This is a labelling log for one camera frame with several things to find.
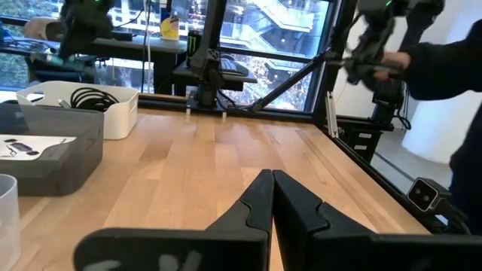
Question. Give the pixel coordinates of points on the person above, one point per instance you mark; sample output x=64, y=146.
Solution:
x=444, y=67

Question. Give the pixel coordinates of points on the black keyboard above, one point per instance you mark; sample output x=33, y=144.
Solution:
x=237, y=68

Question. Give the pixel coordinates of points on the black metal rig frame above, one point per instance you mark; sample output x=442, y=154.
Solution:
x=290, y=83

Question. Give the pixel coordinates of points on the clear plastic bin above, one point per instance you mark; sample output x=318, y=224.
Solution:
x=9, y=226

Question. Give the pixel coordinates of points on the white product box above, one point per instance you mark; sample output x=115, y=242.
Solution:
x=52, y=145

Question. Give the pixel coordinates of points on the person's hand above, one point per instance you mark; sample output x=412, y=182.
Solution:
x=395, y=60

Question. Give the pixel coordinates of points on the yellow rounded item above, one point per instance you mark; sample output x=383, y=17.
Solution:
x=170, y=32

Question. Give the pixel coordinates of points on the silver aluminium bracket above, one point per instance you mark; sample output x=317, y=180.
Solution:
x=332, y=116

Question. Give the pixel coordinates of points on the black controller box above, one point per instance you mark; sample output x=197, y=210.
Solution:
x=354, y=143

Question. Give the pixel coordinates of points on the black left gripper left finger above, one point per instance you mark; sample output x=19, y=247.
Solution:
x=211, y=248

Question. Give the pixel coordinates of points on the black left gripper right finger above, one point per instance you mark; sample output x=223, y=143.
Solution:
x=339, y=252

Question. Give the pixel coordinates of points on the white plastic bin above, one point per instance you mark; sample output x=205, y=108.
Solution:
x=120, y=120

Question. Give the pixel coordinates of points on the flat black device box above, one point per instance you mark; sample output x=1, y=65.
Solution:
x=122, y=36

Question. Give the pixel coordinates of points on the tan cap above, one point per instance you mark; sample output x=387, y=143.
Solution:
x=43, y=28

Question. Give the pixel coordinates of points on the black green energy can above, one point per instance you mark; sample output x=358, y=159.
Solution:
x=193, y=45

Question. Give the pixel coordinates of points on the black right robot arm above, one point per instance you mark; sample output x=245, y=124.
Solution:
x=205, y=64

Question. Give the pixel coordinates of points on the black standing desk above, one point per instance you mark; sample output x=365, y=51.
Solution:
x=143, y=47

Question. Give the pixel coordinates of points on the black table-level camera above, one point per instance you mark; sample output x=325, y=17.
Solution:
x=423, y=193

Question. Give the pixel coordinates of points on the grey translucent plastic bin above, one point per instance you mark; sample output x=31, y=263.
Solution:
x=75, y=169

